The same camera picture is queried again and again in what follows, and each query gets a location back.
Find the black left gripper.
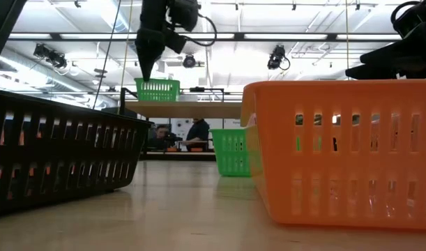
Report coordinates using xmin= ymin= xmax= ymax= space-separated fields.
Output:
xmin=135 ymin=0 xmax=171 ymax=83

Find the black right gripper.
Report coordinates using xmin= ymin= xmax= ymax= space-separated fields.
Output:
xmin=344 ymin=20 xmax=426 ymax=80

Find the green plastic slotted basket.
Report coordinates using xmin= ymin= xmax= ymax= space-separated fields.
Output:
xmin=208 ymin=128 xmax=252 ymax=178
xmin=134 ymin=77 xmax=181 ymax=102

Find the black plastic slotted basket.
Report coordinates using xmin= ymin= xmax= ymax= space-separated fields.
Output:
xmin=0 ymin=89 xmax=153 ymax=217

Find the orange plastic slotted basket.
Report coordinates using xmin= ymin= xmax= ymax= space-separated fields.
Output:
xmin=240 ymin=79 xmax=426 ymax=231

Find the wooden shelf with black legs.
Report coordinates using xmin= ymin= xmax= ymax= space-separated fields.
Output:
xmin=119 ymin=86 xmax=243 ymax=121

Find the round black ceiling spotlight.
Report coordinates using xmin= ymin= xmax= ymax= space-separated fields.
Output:
xmin=182 ymin=54 xmax=197 ymax=69

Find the person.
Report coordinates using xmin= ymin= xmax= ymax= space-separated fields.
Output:
xmin=181 ymin=118 xmax=211 ymax=151
xmin=148 ymin=124 xmax=181 ymax=151

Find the black ceiling spotlight cluster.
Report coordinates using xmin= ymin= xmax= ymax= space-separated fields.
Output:
xmin=33 ymin=43 xmax=68 ymax=69

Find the long black hanging cable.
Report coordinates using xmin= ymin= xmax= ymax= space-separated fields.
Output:
xmin=92 ymin=0 xmax=122 ymax=109

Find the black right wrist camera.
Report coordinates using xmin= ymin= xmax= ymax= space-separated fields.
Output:
xmin=390 ymin=0 xmax=426 ymax=39

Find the black left wrist camera cable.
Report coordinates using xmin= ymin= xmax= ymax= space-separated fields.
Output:
xmin=184 ymin=13 xmax=218 ymax=47

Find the black ceiling spotlight with cable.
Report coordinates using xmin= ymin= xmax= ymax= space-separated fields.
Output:
xmin=267 ymin=44 xmax=291 ymax=70

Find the black aluminium rig frame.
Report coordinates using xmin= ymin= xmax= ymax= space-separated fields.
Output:
xmin=139 ymin=150 xmax=217 ymax=162

